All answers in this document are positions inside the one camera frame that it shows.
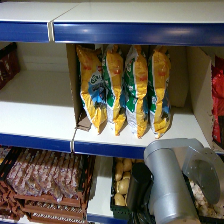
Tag wide white shelf blue edge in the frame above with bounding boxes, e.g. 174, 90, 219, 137
71, 105, 224, 160
49, 1, 224, 47

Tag black garlic crate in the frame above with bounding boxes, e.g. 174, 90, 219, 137
186, 176, 224, 224

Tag dark red packet tray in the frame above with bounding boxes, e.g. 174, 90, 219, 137
0, 42, 21, 91

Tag white garlic pile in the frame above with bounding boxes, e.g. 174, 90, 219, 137
188, 179, 224, 219

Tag yellow potato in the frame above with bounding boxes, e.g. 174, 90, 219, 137
114, 192, 126, 207
114, 162, 125, 183
122, 171, 133, 181
116, 178, 132, 196
122, 158, 134, 172

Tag narrow white shelf blue edge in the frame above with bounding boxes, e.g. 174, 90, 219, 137
0, 1, 80, 43
0, 69, 78, 154

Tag open cardboard display box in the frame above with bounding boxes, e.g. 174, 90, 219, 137
65, 43, 193, 133

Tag pink netted shallot bags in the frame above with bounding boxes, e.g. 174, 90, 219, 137
6, 149, 84, 203

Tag brown plastic crate stack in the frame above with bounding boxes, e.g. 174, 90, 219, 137
0, 145, 97, 224

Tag black potato crate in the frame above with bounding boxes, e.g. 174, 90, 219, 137
109, 157, 148, 222

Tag red snack bag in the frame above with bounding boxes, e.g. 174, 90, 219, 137
211, 55, 224, 148

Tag yellow crisps bag blue print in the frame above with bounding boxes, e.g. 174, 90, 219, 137
75, 44, 109, 135

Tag yellow green crisps bag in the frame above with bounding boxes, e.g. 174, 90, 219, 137
123, 44, 150, 140
101, 44, 128, 137
147, 45, 173, 140

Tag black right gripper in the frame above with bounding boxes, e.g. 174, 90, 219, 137
125, 162, 155, 224

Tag white shelf joint strip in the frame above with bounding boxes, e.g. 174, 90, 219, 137
69, 138, 76, 154
47, 21, 56, 43

